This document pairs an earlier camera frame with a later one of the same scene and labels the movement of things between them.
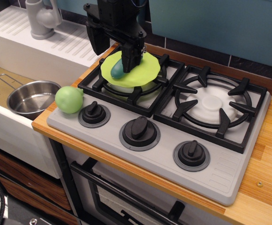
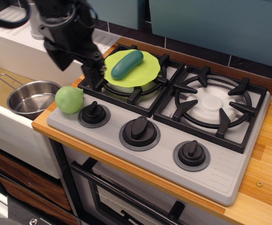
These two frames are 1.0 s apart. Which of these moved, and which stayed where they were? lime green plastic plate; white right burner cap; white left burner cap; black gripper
Moved: black gripper
Stayed: white left burner cap; lime green plastic plate; white right burner cap
